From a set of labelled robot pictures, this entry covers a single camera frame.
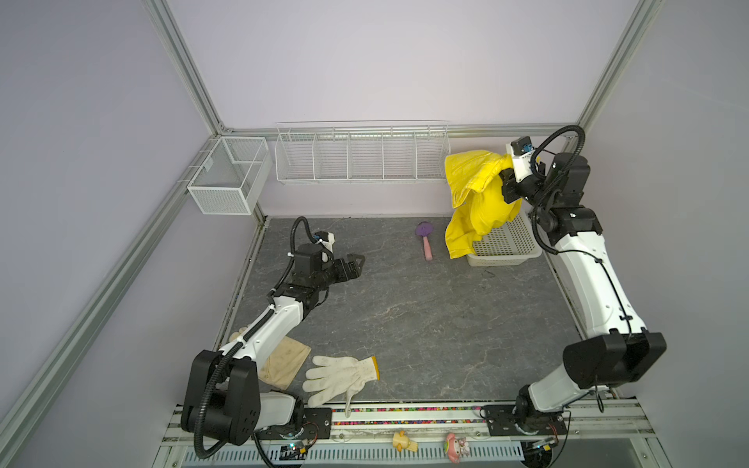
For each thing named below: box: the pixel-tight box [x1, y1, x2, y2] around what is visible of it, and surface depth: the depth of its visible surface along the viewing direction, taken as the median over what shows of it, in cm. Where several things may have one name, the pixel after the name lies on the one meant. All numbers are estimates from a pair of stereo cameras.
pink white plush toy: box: [443, 432, 471, 465], surface depth 69 cm
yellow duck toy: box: [392, 429, 419, 453], surface depth 70 cm
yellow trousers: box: [444, 150, 522, 259], surface depth 79 cm
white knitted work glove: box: [302, 354, 381, 419], surface depth 82 cm
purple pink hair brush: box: [414, 221, 434, 262], surface depth 117 cm
